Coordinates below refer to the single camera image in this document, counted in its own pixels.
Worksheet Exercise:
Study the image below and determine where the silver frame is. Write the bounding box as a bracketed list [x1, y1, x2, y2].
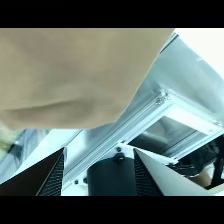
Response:
[61, 90, 224, 188]

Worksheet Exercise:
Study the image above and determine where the beige shirt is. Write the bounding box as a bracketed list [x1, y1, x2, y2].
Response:
[0, 28, 176, 131]

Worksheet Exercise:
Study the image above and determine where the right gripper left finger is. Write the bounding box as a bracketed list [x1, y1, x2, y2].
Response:
[0, 147, 66, 197]

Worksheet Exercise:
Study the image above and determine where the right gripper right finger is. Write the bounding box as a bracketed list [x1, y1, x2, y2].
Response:
[133, 147, 215, 197]

